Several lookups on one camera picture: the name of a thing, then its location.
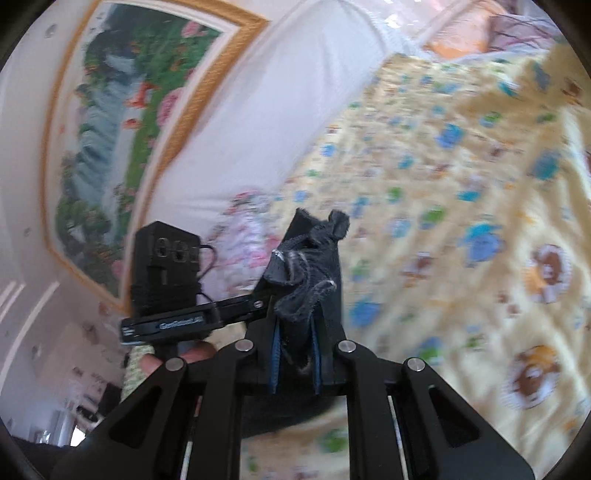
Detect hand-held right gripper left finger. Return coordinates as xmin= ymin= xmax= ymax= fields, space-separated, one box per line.
xmin=50 ymin=209 xmax=319 ymax=480

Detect black cable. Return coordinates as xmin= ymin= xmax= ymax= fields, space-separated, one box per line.
xmin=198 ymin=244 xmax=219 ymax=303

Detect pink floral pillow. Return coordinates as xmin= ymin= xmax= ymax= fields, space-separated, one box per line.
xmin=488 ymin=0 xmax=563 ymax=52

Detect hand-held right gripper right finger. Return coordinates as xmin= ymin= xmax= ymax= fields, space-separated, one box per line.
xmin=313 ymin=231 xmax=537 ymax=480

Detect orange pillow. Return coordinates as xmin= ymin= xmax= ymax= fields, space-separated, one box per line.
xmin=421 ymin=8 xmax=498 ymax=60

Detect gold framed landscape painting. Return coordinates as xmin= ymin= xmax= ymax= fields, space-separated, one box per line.
xmin=41 ymin=0 xmax=271 ymax=315

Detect white padded headboard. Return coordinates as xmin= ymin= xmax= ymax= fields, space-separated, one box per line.
xmin=133 ymin=0 xmax=419 ymax=243

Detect person's left hand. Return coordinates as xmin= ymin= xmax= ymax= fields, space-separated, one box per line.
xmin=140 ymin=342 xmax=217 ymax=377

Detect yellow printed blanket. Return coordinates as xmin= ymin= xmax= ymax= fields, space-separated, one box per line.
xmin=203 ymin=44 xmax=591 ymax=480

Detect dark blue pants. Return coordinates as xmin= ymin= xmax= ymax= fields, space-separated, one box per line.
xmin=240 ymin=209 xmax=351 ymax=440

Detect white pink floral cloth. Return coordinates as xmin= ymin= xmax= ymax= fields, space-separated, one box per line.
xmin=207 ymin=186 xmax=283 ymax=298

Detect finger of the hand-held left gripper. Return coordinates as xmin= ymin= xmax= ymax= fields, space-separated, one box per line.
xmin=216 ymin=295 xmax=267 ymax=326

